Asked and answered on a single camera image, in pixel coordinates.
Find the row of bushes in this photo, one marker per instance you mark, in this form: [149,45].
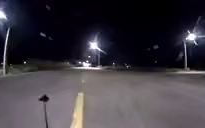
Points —
[40,66]

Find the pale roadside pavement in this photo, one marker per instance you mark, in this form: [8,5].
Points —
[193,71]

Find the grey asphalt road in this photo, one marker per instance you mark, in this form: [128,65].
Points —
[130,100]

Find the street lamp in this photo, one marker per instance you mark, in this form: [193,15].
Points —
[5,53]
[185,55]
[99,58]

